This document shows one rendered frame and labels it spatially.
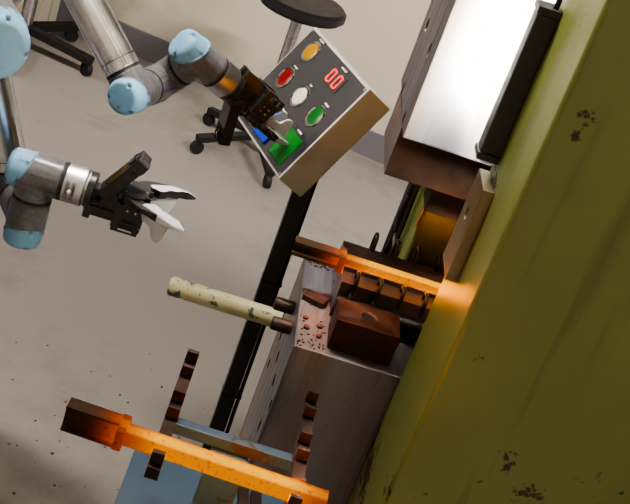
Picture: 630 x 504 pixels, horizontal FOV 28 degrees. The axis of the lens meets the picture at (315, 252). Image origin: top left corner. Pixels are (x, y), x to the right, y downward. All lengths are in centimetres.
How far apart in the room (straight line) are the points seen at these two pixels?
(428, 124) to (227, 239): 245
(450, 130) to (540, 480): 61
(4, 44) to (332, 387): 83
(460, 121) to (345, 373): 50
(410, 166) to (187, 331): 182
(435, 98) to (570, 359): 51
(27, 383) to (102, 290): 60
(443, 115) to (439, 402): 50
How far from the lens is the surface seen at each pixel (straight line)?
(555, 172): 182
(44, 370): 360
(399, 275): 242
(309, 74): 290
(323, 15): 493
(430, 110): 216
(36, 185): 240
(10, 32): 221
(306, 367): 228
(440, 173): 226
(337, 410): 232
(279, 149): 280
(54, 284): 399
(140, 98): 252
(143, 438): 186
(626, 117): 181
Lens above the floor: 206
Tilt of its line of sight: 26 degrees down
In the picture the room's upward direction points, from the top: 20 degrees clockwise
